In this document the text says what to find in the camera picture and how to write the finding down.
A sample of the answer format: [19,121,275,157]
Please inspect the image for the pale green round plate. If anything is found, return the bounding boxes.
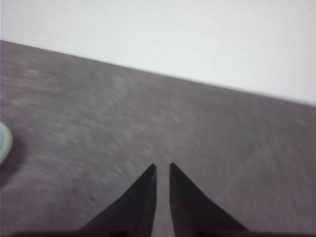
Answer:
[0,122,13,164]

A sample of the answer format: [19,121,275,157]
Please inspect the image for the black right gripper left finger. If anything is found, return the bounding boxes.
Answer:
[80,163,158,235]

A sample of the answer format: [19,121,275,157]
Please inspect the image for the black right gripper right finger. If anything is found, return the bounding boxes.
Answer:
[169,162,248,235]

